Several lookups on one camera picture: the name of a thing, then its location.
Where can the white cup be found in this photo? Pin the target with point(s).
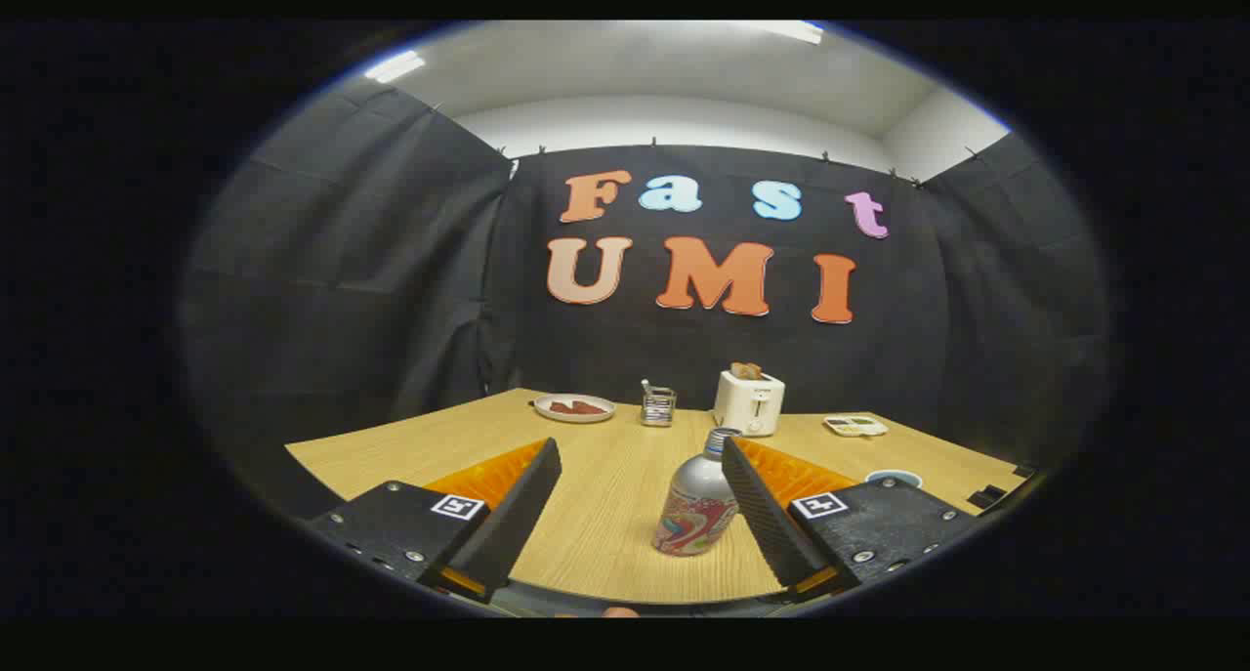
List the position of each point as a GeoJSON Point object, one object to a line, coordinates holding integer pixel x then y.
{"type": "Point", "coordinates": [894, 477]}

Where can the ceiling light panel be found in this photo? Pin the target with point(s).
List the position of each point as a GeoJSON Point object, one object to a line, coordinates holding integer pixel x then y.
{"type": "Point", "coordinates": [395, 65]}
{"type": "Point", "coordinates": [791, 31]}

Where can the wooden table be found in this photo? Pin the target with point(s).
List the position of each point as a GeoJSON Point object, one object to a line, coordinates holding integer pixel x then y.
{"type": "Point", "coordinates": [605, 476]}

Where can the small white divided tray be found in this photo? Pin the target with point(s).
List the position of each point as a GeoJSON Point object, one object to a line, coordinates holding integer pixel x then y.
{"type": "Point", "coordinates": [854, 425]}

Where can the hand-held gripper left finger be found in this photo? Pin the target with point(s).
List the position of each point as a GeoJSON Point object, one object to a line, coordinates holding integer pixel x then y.
{"type": "Point", "coordinates": [518, 515]}

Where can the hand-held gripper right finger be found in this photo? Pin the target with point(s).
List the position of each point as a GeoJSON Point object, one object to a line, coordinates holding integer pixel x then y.
{"type": "Point", "coordinates": [767, 515]}

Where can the silver juice bottle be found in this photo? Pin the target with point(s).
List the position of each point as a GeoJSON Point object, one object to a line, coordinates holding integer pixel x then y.
{"type": "Point", "coordinates": [688, 505]}

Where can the white oval plate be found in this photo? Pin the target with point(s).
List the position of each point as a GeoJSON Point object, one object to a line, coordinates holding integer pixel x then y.
{"type": "Point", "coordinates": [574, 418]}

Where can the white toaster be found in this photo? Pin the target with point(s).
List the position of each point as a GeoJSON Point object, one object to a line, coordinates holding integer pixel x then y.
{"type": "Point", "coordinates": [747, 407]}

